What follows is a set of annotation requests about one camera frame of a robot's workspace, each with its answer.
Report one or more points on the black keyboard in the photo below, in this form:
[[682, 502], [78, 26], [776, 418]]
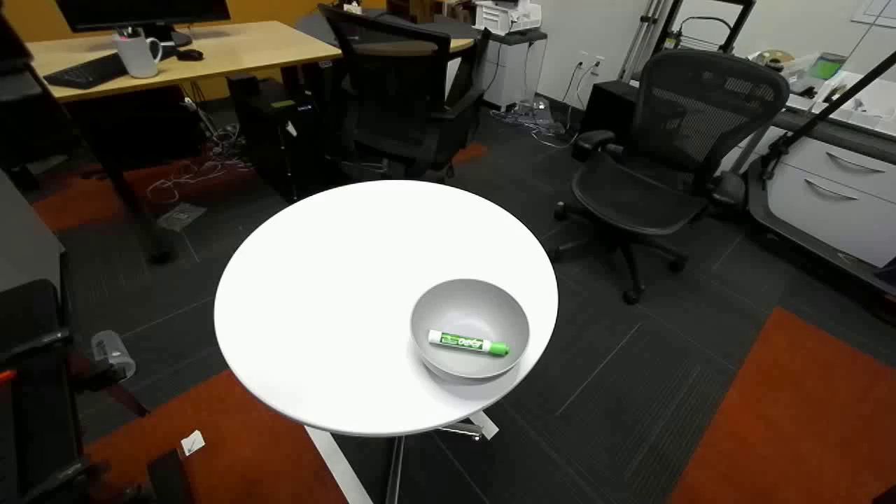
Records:
[[89, 71]]

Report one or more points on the green marker with white label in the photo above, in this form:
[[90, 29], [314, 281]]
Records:
[[468, 344]]

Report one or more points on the white mug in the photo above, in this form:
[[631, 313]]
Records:
[[138, 55]]

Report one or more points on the grey round bowl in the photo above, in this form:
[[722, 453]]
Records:
[[468, 317]]

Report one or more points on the white table base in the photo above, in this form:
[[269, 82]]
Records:
[[338, 467]]

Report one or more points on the green and white device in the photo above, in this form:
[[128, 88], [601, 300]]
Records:
[[828, 65]]

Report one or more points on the black equipment stand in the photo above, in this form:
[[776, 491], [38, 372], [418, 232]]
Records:
[[38, 403]]

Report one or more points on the black tripod pole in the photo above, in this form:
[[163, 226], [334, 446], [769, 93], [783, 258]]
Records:
[[822, 109]]

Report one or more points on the black computer tower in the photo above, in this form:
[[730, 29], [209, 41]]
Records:
[[269, 127]]

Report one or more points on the white drawer cabinet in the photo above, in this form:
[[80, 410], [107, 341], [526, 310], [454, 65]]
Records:
[[831, 187]]

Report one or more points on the black monitor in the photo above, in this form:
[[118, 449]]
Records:
[[142, 13]]

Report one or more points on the black mesh office chair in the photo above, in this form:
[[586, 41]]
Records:
[[667, 141]]

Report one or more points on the small white paper tag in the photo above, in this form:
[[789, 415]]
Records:
[[194, 443]]

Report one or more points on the black computer mouse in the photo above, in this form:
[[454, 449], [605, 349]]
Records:
[[190, 55]]

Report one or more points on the black floor box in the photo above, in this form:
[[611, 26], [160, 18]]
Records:
[[611, 104]]

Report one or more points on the black padded office chair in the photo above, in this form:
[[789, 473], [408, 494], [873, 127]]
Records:
[[397, 88]]

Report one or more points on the light wooden desk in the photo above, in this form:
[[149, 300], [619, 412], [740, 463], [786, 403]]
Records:
[[215, 53]]

